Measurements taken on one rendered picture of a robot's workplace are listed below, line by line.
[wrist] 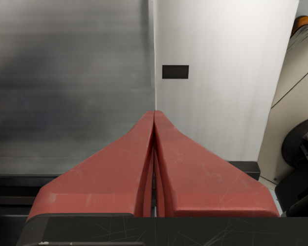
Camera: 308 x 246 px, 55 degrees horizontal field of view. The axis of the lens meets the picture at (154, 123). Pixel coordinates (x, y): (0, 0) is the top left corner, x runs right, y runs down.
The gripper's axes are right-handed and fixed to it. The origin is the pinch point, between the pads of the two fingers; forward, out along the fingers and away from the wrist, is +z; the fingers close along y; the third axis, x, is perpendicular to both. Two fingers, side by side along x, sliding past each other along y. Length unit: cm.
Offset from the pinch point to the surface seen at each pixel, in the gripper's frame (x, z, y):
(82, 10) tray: 0.4, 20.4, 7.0
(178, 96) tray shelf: 10.2, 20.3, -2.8
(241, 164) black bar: 20.3, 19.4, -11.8
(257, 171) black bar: 20.3, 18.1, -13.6
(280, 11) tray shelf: 0.5, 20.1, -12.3
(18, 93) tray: 10.0, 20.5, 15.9
